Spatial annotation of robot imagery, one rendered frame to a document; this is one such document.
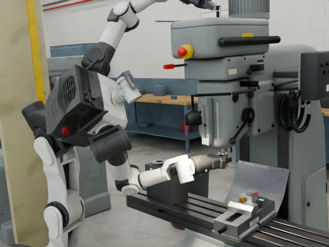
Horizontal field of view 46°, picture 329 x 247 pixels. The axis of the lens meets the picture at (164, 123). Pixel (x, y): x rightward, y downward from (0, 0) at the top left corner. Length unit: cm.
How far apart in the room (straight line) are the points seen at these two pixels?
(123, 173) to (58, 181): 36
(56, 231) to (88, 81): 76
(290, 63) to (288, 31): 421
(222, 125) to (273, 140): 48
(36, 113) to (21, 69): 123
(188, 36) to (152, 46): 652
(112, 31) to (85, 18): 806
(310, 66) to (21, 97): 209
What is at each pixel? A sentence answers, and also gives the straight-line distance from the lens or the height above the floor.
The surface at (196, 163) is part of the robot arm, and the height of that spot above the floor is 126.
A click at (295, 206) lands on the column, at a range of 225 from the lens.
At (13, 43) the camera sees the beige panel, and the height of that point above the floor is 188.
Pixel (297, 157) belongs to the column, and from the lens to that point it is 217.
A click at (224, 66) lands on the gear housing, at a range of 167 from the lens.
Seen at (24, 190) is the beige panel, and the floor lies 77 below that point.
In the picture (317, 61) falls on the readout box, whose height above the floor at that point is 168.
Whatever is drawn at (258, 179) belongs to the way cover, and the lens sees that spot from 223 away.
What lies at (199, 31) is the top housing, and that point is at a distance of 162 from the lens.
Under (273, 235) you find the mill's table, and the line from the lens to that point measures 182.
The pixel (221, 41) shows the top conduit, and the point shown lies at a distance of 159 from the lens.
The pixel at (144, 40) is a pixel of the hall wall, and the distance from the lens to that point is 833.
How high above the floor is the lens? 177
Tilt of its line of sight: 11 degrees down
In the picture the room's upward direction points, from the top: 3 degrees counter-clockwise
